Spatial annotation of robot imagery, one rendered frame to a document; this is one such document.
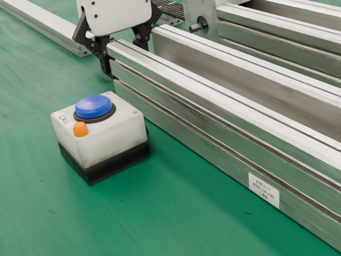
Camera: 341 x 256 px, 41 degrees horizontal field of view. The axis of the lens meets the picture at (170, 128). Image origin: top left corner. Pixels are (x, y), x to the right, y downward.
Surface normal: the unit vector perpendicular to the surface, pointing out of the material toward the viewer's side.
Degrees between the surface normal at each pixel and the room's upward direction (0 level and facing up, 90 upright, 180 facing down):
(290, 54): 90
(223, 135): 90
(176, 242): 0
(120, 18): 96
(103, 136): 90
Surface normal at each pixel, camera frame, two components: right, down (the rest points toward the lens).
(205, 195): -0.12, -0.85
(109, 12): 0.49, 0.45
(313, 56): -0.82, 0.38
